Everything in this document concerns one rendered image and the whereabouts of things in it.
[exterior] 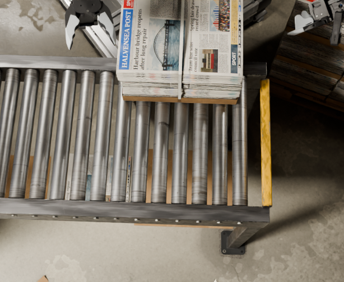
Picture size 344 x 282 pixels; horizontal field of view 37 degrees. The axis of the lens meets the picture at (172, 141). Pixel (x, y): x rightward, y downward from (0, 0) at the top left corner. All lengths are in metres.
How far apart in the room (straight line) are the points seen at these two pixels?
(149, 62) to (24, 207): 0.60
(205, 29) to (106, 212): 0.64
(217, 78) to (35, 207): 0.69
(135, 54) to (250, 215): 0.61
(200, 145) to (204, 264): 0.86
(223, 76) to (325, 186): 1.18
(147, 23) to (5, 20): 1.45
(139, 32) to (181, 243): 1.16
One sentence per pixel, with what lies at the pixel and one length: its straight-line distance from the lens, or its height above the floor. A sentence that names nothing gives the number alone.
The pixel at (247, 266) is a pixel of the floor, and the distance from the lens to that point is 2.43.
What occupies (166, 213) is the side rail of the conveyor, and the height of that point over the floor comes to 0.80.
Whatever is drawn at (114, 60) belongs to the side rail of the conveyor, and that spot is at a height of 0.80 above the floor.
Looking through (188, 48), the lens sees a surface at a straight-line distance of 1.54.
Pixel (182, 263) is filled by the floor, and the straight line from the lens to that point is 2.40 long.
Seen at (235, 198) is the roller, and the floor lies 0.79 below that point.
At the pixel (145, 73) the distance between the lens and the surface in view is 1.51.
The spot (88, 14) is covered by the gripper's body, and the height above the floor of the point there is 1.24.
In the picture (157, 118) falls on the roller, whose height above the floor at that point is 0.79.
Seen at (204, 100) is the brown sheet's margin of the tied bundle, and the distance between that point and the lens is 1.69.
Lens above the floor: 2.40
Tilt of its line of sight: 73 degrees down
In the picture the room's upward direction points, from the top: 1 degrees counter-clockwise
